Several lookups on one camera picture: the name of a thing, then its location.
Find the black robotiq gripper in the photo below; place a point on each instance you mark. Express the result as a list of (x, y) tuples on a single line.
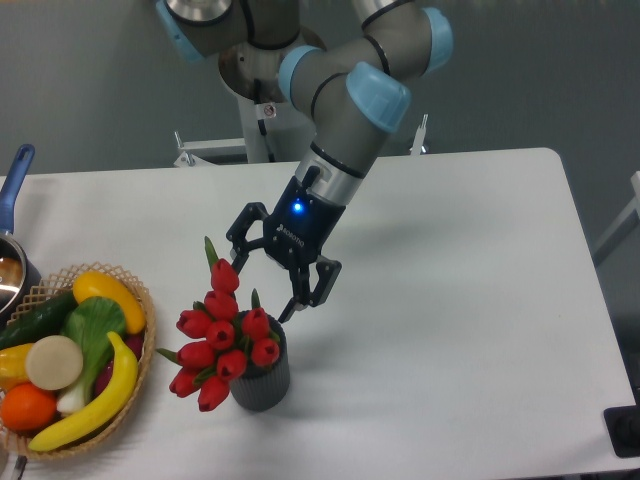
[(294, 233)]

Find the red tulip bouquet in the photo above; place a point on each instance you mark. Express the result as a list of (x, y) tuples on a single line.
[(221, 335)]

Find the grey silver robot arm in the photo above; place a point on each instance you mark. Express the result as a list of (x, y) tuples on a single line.
[(355, 96)]

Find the dark grey ribbed vase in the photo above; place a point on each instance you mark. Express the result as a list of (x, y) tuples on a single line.
[(261, 387)]

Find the dark red fruit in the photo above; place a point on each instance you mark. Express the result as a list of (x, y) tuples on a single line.
[(135, 344)]

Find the green bok choy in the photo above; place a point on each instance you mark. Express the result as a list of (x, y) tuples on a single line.
[(88, 326)]

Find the woven wicker basket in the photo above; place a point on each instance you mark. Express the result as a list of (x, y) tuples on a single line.
[(52, 286)]

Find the green cucumber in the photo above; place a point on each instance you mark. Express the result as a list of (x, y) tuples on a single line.
[(43, 320)]

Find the yellow banana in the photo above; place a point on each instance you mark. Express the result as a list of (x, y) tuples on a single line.
[(99, 411)]

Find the beige round disc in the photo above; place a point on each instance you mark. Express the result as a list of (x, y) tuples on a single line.
[(54, 363)]

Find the yellow bell pepper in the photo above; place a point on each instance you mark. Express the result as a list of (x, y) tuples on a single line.
[(13, 366)]

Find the orange fruit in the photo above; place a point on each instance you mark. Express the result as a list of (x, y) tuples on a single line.
[(28, 408)]

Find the black device at table edge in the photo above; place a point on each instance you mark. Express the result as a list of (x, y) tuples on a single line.
[(623, 428)]

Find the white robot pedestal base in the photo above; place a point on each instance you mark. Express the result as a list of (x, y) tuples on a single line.
[(291, 93)]

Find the blue handled saucepan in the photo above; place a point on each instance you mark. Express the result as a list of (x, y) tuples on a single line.
[(18, 274)]

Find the white furniture frame right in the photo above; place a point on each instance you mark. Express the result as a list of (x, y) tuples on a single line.
[(620, 227)]

